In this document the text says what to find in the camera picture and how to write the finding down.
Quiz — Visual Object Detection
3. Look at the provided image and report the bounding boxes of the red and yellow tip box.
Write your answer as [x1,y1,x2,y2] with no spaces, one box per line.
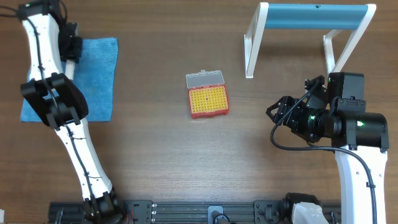
[185,69,230,120]

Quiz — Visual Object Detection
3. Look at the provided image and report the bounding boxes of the blue cloth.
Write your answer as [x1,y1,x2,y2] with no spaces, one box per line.
[20,37,119,123]

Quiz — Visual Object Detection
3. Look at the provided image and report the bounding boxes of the white and blue stand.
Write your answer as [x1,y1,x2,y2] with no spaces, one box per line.
[244,2,377,80]

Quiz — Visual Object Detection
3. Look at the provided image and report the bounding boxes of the black cable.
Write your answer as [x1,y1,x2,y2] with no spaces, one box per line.
[269,79,373,187]
[0,4,22,19]

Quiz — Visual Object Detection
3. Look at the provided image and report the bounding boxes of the mounting rail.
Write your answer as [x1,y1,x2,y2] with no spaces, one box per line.
[48,200,342,224]

